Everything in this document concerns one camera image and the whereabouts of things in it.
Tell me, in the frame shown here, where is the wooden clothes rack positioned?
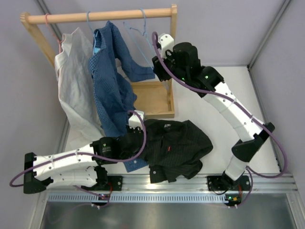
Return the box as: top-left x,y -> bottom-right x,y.
20,4 -> 177,118

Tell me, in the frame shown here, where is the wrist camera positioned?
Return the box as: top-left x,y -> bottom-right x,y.
158,33 -> 174,58
128,110 -> 145,128

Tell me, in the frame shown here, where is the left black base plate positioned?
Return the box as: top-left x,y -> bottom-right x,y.
81,176 -> 123,191

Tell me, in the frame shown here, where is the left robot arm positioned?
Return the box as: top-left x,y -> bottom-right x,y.
23,127 -> 146,194

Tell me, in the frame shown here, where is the aluminium mounting rail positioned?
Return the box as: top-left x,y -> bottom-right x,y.
38,173 -> 298,193

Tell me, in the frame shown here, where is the blue hanger holding shirt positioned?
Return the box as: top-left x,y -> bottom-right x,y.
86,11 -> 100,54

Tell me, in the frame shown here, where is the white slotted cable duct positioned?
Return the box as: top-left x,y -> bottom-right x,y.
48,193 -> 237,204

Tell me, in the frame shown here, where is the black pinstriped shirt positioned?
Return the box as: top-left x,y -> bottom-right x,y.
140,119 -> 213,184

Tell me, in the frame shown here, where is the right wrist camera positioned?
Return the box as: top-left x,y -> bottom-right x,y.
158,33 -> 174,58

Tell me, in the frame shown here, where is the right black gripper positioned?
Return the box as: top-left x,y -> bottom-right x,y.
152,48 -> 189,83

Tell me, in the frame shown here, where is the light blue hanger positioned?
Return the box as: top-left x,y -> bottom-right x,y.
122,8 -> 171,91

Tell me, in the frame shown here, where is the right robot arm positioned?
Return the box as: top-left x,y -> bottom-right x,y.
152,40 -> 275,191

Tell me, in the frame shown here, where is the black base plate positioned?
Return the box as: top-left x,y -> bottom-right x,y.
81,176 -> 123,191
207,173 -> 251,192

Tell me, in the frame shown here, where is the blue checked shirt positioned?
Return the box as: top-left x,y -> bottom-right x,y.
87,21 -> 156,173

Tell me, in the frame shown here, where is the pink wire hanger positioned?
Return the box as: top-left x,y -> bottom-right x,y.
44,13 -> 63,53

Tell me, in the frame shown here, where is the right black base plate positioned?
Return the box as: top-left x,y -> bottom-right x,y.
207,173 -> 251,192

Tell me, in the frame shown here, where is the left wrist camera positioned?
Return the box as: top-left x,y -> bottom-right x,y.
128,110 -> 145,128

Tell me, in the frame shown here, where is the white shirt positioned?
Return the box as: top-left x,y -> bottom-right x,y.
54,28 -> 103,148

